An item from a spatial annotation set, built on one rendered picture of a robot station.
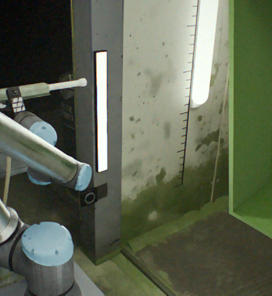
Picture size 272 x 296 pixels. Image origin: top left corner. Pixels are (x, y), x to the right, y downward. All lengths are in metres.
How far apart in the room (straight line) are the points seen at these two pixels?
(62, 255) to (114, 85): 1.02
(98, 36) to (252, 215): 1.18
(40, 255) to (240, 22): 1.16
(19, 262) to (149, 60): 1.23
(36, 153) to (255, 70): 1.14
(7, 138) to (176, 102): 1.46
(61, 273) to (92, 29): 1.08
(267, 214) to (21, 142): 1.48
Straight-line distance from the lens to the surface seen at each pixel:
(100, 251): 2.44
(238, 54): 1.77
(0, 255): 1.33
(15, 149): 1.04
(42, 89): 1.66
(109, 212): 2.31
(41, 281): 1.28
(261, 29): 1.86
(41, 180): 1.41
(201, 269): 2.45
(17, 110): 1.49
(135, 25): 2.00
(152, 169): 2.37
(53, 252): 1.21
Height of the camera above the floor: 1.68
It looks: 26 degrees down
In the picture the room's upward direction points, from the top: 2 degrees clockwise
